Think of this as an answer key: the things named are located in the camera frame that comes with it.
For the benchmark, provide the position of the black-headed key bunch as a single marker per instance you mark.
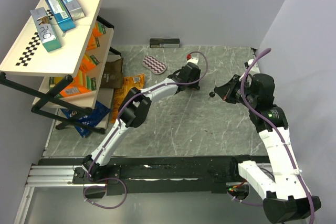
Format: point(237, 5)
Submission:
point(212, 94)

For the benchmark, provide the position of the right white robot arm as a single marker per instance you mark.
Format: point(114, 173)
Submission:
point(285, 197)

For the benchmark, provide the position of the orange boxes on shelf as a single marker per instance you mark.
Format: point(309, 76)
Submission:
point(82, 82)

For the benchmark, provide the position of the aluminium rail frame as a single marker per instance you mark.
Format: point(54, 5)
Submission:
point(59, 172)

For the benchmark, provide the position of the silver box near back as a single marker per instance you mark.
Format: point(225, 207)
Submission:
point(74, 8)

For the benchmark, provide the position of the beige folding shelf rack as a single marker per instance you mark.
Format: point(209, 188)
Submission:
point(59, 58)

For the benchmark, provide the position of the orange black padlock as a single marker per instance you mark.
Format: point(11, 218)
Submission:
point(195, 86)

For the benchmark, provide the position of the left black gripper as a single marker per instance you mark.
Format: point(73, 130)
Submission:
point(197, 77)

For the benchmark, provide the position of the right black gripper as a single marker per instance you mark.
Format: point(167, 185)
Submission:
point(226, 91)

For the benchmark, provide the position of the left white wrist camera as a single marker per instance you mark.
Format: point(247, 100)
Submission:
point(192, 59)

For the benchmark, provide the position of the brown coffee bag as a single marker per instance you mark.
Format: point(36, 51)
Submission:
point(112, 75)

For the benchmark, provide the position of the black rectangular box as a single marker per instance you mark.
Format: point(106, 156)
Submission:
point(164, 43)

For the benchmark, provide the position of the pink wavy sponge pad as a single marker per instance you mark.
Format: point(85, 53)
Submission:
point(154, 65)

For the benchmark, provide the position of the silver teal box front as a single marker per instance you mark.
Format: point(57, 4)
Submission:
point(46, 32)

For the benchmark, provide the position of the orange snack bag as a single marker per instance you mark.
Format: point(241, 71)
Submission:
point(136, 81)

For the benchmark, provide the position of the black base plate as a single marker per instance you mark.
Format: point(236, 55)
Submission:
point(172, 174)

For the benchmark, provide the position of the blue carton box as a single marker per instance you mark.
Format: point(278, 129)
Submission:
point(61, 15)

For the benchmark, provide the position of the blue snack bag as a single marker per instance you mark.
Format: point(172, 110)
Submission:
point(92, 120)

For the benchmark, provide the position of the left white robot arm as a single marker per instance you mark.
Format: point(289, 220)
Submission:
point(133, 112)

